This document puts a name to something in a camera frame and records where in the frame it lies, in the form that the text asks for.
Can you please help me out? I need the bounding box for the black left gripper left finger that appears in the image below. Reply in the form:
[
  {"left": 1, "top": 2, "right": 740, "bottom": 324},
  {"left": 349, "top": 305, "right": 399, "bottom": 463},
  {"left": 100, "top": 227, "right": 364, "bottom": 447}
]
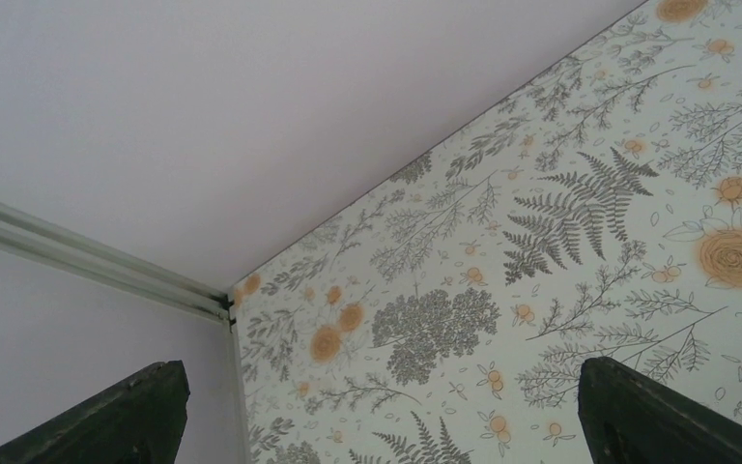
[{"left": 0, "top": 361, "right": 190, "bottom": 463}]

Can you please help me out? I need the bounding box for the floral patterned table mat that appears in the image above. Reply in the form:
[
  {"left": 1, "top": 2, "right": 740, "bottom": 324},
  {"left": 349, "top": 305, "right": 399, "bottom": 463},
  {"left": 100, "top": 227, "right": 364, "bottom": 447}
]
[{"left": 233, "top": 1, "right": 742, "bottom": 463}]

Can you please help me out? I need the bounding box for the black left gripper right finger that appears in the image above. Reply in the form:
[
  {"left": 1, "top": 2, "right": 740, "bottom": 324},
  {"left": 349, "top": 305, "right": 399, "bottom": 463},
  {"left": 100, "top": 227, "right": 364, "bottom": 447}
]
[{"left": 578, "top": 357, "right": 742, "bottom": 464}]

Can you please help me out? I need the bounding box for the aluminium corner frame post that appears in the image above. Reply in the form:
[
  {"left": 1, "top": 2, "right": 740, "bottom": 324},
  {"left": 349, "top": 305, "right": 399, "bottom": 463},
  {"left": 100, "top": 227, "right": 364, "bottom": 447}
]
[{"left": 0, "top": 203, "right": 249, "bottom": 463}]

